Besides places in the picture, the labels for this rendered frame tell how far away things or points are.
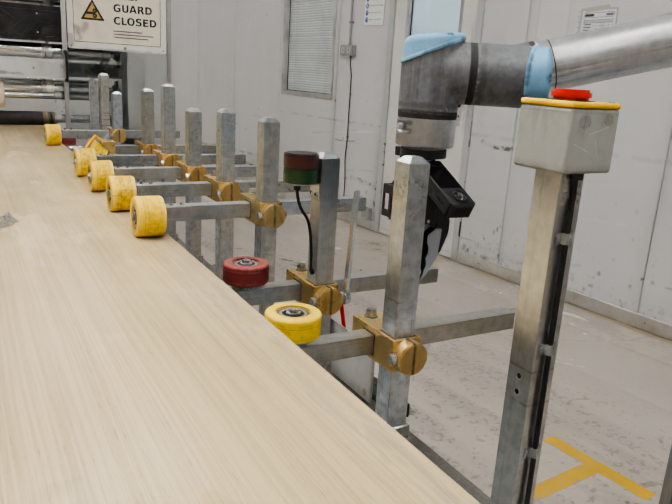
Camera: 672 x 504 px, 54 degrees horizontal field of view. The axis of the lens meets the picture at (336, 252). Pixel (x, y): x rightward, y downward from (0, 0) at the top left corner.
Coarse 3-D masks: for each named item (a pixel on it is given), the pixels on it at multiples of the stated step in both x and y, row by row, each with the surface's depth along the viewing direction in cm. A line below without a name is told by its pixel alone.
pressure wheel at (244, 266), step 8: (240, 256) 118; (248, 256) 119; (224, 264) 114; (232, 264) 113; (240, 264) 115; (248, 264) 114; (256, 264) 115; (264, 264) 114; (224, 272) 114; (232, 272) 112; (240, 272) 112; (248, 272) 112; (256, 272) 112; (264, 272) 114; (224, 280) 114; (232, 280) 112; (240, 280) 112; (248, 280) 112; (256, 280) 113; (264, 280) 114; (240, 288) 115; (248, 288) 115
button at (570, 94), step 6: (558, 90) 66; (564, 90) 66; (570, 90) 65; (576, 90) 65; (582, 90) 65; (588, 90) 66; (558, 96) 66; (564, 96) 65; (570, 96) 65; (576, 96) 65; (582, 96) 65; (588, 96) 65
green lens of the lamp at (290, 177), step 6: (288, 174) 109; (294, 174) 109; (300, 174) 109; (306, 174) 109; (312, 174) 109; (318, 174) 111; (288, 180) 110; (294, 180) 109; (300, 180) 109; (306, 180) 109; (312, 180) 110
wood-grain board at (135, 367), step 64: (0, 128) 302; (0, 192) 164; (64, 192) 168; (0, 256) 112; (64, 256) 114; (128, 256) 117; (192, 256) 119; (0, 320) 85; (64, 320) 87; (128, 320) 88; (192, 320) 89; (256, 320) 91; (0, 384) 69; (64, 384) 70; (128, 384) 70; (192, 384) 71; (256, 384) 72; (320, 384) 73; (0, 448) 58; (64, 448) 58; (128, 448) 59; (192, 448) 59; (256, 448) 60; (320, 448) 61; (384, 448) 61
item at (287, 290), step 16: (368, 272) 130; (384, 272) 130; (432, 272) 135; (256, 288) 116; (272, 288) 117; (288, 288) 119; (352, 288) 126; (368, 288) 128; (384, 288) 130; (256, 304) 116
